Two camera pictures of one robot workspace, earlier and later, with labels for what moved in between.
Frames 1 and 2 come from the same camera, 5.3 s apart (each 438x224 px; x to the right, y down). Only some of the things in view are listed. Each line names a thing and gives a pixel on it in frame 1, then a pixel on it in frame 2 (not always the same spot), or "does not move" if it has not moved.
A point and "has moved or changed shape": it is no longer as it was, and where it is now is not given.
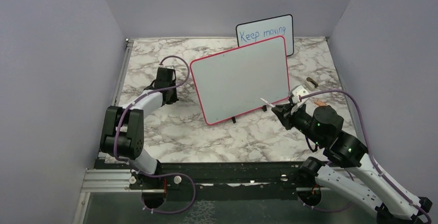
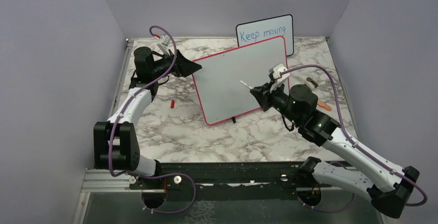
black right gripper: x=283 y=112 to x=263 y=95
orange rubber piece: x=320 y=103 does not move
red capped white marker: x=269 y=104 has moved or changed shape
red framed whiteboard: x=231 y=82 does not move
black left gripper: x=174 y=97 to x=183 y=66
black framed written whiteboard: x=281 y=25 does not move
